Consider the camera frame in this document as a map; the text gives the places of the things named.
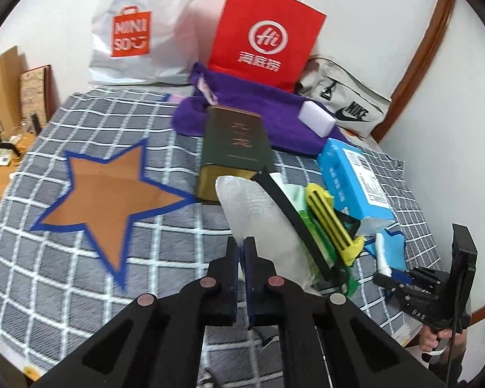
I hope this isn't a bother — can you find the grey Nike waist bag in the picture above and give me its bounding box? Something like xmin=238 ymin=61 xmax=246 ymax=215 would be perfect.
xmin=296 ymin=55 xmax=392 ymax=137

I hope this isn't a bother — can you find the purple fluffy towel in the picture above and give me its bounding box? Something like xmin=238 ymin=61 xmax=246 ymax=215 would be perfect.
xmin=171 ymin=63 xmax=327 ymax=157

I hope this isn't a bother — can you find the framed picture board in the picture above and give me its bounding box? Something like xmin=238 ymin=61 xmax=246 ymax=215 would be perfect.
xmin=20 ymin=65 xmax=55 ymax=133

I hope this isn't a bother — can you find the grey white checked bedspread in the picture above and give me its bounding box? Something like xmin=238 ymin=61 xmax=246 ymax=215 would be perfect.
xmin=0 ymin=88 xmax=441 ymax=387

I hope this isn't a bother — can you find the dark green gold box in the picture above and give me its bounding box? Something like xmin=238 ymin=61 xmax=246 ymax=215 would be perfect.
xmin=196 ymin=106 xmax=276 ymax=203

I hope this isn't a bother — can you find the red Haidilao paper bag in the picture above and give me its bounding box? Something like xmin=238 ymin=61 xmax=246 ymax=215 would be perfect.
xmin=208 ymin=0 xmax=326 ymax=92

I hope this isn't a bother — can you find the white Miniso plastic bag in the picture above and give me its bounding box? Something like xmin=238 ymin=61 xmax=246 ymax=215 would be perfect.
xmin=89 ymin=0 xmax=199 ymax=86

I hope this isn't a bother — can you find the wooden headboard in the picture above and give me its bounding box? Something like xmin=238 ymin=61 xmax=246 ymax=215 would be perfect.
xmin=0 ymin=46 xmax=23 ymax=133

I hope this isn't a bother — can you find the brown wooden door frame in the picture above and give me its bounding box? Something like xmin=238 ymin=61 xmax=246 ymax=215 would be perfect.
xmin=372 ymin=0 xmax=456 ymax=143

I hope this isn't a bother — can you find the white foam block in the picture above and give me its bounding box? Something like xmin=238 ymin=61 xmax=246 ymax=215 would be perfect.
xmin=298 ymin=101 xmax=335 ymax=138

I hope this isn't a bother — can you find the person's right hand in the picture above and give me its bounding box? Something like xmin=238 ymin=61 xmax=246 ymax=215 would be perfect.
xmin=419 ymin=325 xmax=468 ymax=363

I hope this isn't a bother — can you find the white cotton glove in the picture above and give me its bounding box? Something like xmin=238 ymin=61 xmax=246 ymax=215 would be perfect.
xmin=215 ymin=175 xmax=319 ymax=295

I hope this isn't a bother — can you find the orange bedside table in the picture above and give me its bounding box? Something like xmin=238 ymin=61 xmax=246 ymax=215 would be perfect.
xmin=0 ymin=133 xmax=37 ymax=200

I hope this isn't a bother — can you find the blue tissue pack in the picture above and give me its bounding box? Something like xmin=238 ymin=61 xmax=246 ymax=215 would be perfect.
xmin=317 ymin=138 xmax=395 ymax=236

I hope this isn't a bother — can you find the yellow black pouch bag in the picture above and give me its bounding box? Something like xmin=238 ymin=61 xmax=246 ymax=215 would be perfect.
xmin=252 ymin=169 xmax=364 ymax=269

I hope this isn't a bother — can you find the light blue star marker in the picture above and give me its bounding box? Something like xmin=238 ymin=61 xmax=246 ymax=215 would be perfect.
xmin=363 ymin=225 xmax=414 ymax=306

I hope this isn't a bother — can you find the brown star blue border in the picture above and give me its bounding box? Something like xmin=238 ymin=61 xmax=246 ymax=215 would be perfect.
xmin=30 ymin=138 xmax=196 ymax=289

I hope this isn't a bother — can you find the green plastic packet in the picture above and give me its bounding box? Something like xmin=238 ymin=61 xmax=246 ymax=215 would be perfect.
xmin=285 ymin=184 xmax=359 ymax=297

